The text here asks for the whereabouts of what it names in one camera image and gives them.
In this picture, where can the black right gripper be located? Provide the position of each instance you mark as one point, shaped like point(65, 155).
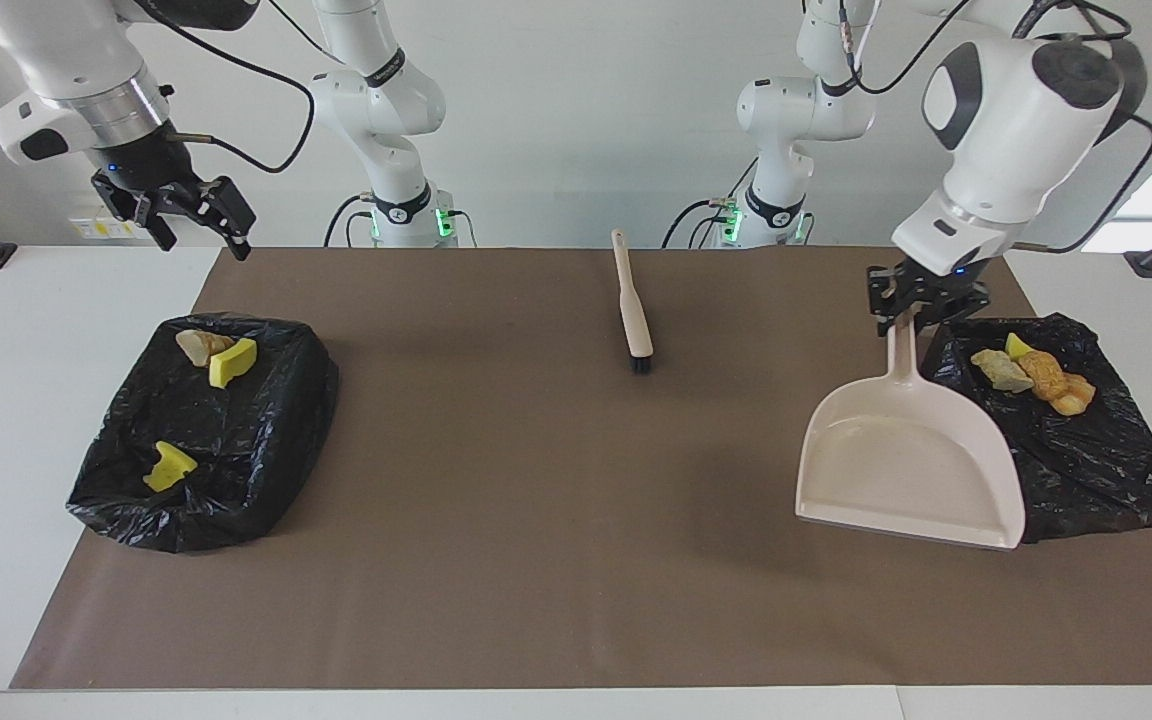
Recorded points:
point(151, 170)

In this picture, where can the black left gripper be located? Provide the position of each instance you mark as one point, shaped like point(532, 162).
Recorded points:
point(926, 290)

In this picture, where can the beige sponge piece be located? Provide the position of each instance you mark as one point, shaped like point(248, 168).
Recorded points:
point(1001, 372)
point(1076, 395)

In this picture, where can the yellow wedge sponge piece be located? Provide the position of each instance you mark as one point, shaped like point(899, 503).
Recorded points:
point(1018, 346)

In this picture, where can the striped orange beige sponge roll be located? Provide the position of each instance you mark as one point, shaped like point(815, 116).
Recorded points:
point(196, 345)

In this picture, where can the brown cork cylinder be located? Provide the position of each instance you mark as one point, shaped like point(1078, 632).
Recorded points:
point(1044, 375)

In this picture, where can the beige plastic dustpan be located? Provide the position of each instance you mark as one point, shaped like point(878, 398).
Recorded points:
point(906, 470)

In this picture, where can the yellow green sponge piece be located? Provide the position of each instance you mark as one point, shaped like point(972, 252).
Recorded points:
point(232, 364)
point(169, 468)

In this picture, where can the beige hand brush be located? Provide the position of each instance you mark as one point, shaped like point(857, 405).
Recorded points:
point(633, 310)

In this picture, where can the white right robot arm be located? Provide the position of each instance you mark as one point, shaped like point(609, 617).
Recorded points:
point(386, 100)

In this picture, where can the black trash bag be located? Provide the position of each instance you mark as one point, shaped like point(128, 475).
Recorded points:
point(236, 440)
point(1086, 460)

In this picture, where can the brown table mat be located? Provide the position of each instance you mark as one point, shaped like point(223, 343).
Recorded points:
point(576, 620)

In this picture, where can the white wall outlet box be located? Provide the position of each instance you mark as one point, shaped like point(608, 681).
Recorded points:
point(86, 228)

